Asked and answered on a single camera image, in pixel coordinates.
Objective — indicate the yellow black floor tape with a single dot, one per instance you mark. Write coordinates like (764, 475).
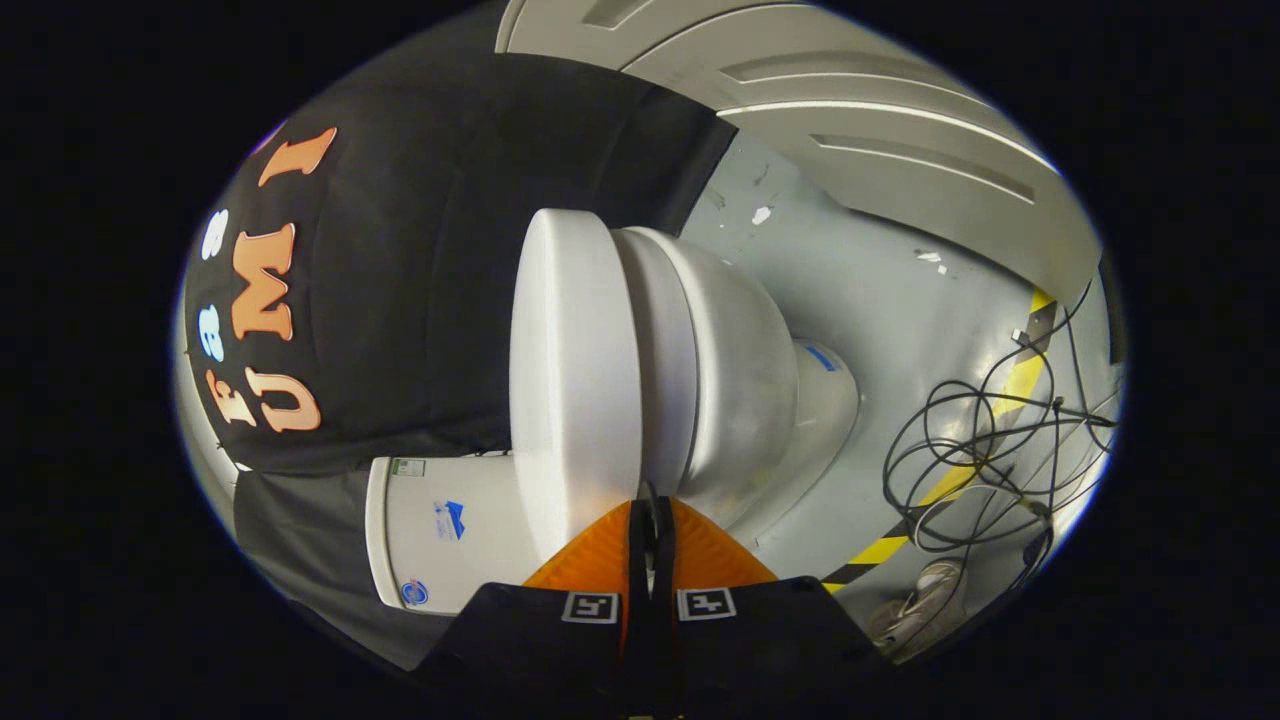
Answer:
(880, 550)

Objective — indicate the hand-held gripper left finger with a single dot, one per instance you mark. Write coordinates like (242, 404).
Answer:
(638, 640)

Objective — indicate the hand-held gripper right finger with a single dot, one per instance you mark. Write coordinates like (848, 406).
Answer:
(664, 640)

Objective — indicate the white toilet seat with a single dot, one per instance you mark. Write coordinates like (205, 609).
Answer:
(665, 370)

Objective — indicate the black backdrop cloth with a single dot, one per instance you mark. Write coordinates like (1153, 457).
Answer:
(400, 250)

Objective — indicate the person's light shoe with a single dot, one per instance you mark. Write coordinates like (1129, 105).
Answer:
(920, 610)

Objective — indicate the white grey panelled cabinet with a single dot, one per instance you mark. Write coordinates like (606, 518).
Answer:
(850, 130)

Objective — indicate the white toilet bowl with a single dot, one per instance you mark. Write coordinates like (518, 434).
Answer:
(740, 380)

